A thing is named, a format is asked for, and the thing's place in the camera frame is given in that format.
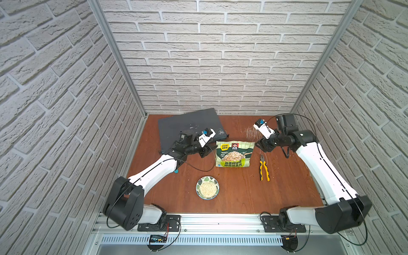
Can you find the green oats bag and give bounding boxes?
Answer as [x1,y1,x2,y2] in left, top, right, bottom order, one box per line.
[216,141,255,168]

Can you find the controller board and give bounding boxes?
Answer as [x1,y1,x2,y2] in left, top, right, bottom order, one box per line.
[148,235,168,251]
[281,235,299,253]

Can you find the right controller board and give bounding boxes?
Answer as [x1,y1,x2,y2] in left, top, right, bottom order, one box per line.
[281,235,299,253]

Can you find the aluminium front rail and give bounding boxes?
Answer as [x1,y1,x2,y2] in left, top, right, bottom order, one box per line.
[91,213,284,235]

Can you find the oats pile in bowl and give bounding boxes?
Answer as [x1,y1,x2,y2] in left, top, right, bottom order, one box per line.
[200,181,218,198]

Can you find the yellow black pliers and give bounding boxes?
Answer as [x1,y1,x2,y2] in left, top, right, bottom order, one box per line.
[259,154,271,182]

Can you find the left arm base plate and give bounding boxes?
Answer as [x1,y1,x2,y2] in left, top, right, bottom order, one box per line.
[137,214,182,232]

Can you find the left controller board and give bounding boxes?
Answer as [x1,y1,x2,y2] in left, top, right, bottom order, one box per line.
[148,235,168,251]

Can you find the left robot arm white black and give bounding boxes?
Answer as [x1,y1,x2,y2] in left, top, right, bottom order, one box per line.
[103,139,216,231]

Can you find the leaf pattern breakfast bowl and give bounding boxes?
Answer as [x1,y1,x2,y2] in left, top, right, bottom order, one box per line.
[195,176,220,200]

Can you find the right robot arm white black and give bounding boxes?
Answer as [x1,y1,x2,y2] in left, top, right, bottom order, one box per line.
[254,114,372,234]

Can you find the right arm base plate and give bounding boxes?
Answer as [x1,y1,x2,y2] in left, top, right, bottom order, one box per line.
[260,215,307,233]

